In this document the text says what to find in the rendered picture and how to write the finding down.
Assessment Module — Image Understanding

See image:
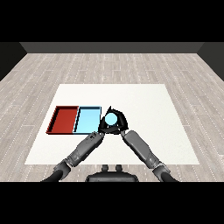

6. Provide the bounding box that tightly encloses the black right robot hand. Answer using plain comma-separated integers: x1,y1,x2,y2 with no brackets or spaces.
108,108,130,136

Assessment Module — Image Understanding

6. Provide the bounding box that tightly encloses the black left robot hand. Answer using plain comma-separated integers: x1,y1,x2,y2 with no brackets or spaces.
97,106,121,135

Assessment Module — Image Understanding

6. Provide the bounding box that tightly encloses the small blue can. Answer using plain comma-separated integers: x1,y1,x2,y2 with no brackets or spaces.
104,112,119,127

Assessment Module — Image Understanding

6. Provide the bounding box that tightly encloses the light blue shallow open box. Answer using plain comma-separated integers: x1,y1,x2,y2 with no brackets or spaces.
72,105,102,135

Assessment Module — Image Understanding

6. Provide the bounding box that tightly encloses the red shallow open box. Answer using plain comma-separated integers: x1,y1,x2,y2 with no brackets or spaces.
45,105,80,136

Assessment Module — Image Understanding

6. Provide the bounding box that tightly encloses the dark grey robot body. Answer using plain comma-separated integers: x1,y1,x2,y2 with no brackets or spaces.
85,164,140,183

